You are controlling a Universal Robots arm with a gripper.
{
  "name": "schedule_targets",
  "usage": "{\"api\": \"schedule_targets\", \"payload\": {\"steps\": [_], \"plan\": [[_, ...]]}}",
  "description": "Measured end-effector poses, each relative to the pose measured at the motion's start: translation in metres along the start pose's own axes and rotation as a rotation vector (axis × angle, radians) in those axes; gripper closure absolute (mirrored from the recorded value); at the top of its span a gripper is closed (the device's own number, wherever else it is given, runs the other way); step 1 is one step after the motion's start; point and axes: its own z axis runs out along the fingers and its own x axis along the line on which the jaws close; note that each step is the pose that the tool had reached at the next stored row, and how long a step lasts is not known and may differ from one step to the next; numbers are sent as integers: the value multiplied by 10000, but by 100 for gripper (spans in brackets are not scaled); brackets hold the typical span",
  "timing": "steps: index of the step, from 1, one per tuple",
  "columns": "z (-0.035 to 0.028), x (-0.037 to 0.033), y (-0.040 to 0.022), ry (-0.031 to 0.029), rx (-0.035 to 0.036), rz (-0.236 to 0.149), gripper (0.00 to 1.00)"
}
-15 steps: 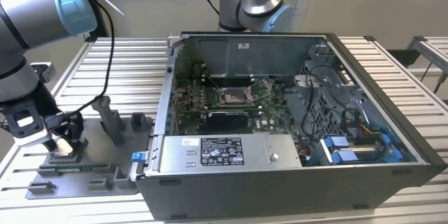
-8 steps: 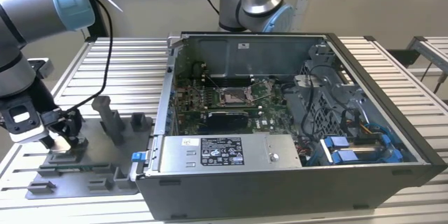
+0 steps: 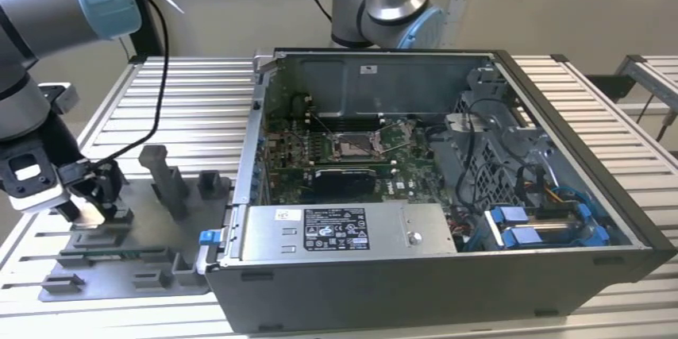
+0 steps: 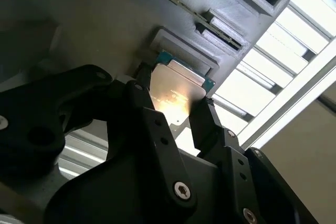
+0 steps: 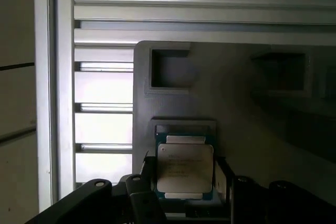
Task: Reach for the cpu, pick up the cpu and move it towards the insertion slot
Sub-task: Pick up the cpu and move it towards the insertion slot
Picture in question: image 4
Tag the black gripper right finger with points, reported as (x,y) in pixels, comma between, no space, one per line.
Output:
(236,166)

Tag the silver CPU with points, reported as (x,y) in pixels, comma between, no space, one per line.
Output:
(178,85)

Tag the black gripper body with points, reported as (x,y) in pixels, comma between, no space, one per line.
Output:
(118,195)

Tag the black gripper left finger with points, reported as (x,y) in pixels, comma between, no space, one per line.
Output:
(39,119)

